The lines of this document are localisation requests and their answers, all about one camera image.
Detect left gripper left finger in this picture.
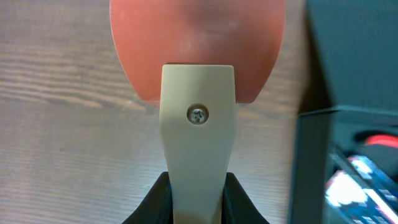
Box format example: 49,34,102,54
122,172,174,224

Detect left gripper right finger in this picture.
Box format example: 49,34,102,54
221,172,269,224

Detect precision screwdriver set case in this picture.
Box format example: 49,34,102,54
325,155,397,223

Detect orange scraper wooden handle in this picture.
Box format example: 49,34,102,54
109,0,285,223

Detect red handled pliers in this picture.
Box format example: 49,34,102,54
354,130,397,178

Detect dark green open box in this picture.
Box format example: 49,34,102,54
288,0,397,223

